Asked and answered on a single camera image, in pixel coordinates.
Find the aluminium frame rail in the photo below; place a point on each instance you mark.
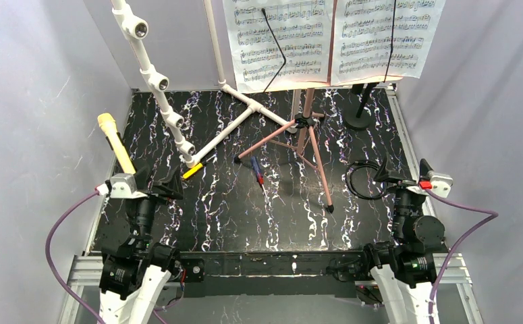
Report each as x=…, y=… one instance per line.
x=345, y=266

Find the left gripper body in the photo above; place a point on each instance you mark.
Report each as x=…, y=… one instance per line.
x=152, y=194

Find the blue red screwdriver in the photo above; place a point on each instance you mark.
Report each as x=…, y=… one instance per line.
x=259, y=177

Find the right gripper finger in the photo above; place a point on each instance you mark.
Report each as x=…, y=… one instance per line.
x=424, y=169
x=384, y=172

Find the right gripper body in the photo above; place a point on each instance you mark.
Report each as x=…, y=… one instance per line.
x=405, y=184

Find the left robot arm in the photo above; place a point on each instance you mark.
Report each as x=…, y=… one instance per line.
x=135, y=273

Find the sheet music page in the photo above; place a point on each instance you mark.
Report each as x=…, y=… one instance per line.
x=382, y=40
x=279, y=44

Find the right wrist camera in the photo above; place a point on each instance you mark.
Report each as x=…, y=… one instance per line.
x=438, y=183

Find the pink music stand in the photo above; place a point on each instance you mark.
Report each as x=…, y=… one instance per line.
x=305, y=122

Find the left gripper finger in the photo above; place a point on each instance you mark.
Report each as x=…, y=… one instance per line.
x=171, y=188
x=142, y=175

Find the black microphone on stand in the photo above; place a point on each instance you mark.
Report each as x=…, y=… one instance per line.
x=359, y=120

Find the yellow toy microphone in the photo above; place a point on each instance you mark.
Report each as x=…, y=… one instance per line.
x=109, y=127

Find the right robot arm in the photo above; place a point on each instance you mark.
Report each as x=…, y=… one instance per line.
x=404, y=268

